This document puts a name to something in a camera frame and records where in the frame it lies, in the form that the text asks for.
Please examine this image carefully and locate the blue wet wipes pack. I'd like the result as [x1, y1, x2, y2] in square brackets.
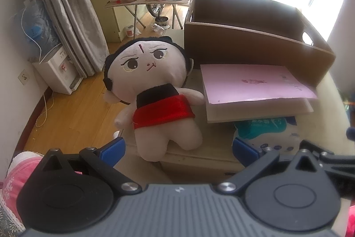
[233, 117, 301, 154]

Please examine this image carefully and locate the pink book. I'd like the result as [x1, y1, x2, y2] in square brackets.
[200, 64, 317, 123]

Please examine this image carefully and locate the plush doll red shirt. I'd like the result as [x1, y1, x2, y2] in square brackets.
[103, 36, 205, 162]

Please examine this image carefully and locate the white water dispenser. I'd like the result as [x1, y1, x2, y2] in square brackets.
[32, 44, 83, 95]

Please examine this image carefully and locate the brown cardboard box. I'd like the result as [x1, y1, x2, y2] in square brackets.
[184, 0, 336, 87]

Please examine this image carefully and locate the grey curtain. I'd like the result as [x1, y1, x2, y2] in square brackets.
[42, 0, 109, 78]

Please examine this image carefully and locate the white power cable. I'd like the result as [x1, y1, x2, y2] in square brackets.
[21, 5, 56, 129]

